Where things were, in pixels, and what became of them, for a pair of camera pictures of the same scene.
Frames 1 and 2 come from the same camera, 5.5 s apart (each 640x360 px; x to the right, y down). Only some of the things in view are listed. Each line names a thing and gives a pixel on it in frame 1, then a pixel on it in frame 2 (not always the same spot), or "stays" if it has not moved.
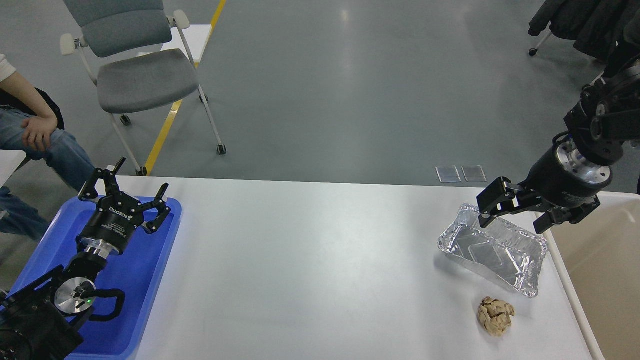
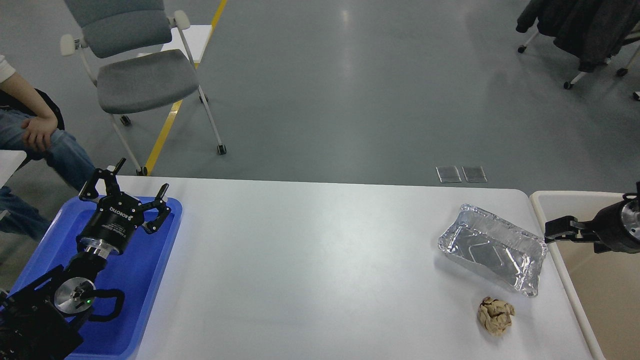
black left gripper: x=116 y=216 stays
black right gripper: x=560 y=177 to x=618 y=226
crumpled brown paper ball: x=495 y=315 stays
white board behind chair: x=195 y=38 stays
